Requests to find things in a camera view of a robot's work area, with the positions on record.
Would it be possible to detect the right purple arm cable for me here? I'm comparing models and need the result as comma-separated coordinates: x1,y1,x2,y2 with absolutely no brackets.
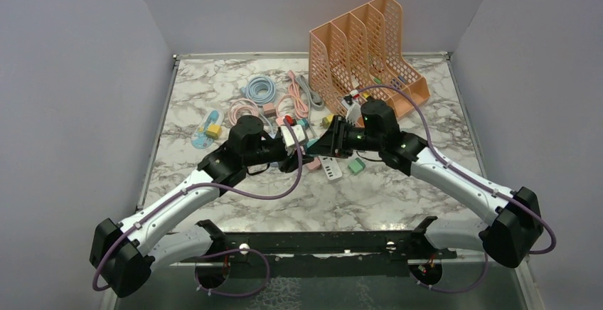
356,85,557,294

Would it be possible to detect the pink plug on cable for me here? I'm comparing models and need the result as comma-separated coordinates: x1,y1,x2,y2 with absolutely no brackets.
262,103,277,117

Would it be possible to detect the teal plug adapter front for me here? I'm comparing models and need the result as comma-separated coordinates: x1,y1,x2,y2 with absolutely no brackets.
304,138,318,149

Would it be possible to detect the yellow plug adapter left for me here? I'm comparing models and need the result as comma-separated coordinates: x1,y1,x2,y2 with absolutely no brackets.
205,124,222,139

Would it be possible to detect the pink coiled cable left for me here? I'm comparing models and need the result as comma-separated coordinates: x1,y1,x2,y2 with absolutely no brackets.
228,99,274,132

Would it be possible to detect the yellow plug adapter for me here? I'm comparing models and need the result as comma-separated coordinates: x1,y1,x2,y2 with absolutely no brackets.
321,114,334,129
205,124,222,139

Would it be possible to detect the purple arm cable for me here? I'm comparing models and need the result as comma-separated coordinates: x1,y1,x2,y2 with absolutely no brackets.
92,119,305,299
356,85,557,294

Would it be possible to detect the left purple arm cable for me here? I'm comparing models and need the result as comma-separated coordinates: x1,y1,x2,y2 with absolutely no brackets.
92,119,305,299

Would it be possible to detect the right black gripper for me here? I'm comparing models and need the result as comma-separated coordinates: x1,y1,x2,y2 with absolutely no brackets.
309,114,383,158

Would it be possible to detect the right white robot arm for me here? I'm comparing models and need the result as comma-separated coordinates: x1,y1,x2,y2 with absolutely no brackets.
308,100,544,268

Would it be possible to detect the pink power strip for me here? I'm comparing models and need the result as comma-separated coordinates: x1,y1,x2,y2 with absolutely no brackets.
274,116,321,171

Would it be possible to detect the light blue coiled cable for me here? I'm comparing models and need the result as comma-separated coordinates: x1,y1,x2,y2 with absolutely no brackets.
241,75,278,106

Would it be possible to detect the green plug adapter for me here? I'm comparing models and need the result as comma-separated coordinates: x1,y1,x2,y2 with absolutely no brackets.
347,157,365,175

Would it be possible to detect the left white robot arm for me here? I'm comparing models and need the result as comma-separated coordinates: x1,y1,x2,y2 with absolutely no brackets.
90,115,307,297

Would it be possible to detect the orange mesh file organizer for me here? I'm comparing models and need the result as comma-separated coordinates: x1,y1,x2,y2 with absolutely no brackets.
309,0,431,119

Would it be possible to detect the black mounting rail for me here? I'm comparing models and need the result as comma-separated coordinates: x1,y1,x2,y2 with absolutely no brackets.
187,217,457,284

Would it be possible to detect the white power strip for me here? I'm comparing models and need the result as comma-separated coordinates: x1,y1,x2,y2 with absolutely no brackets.
319,156,343,181

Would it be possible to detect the yellow plug adapter centre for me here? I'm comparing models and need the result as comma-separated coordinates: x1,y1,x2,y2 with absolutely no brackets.
321,114,334,129

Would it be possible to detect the blue oval power strip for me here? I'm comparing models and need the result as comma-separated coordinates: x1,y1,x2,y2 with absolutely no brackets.
191,109,224,149

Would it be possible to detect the grey cable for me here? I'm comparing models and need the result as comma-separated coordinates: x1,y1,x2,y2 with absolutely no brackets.
295,74,327,111

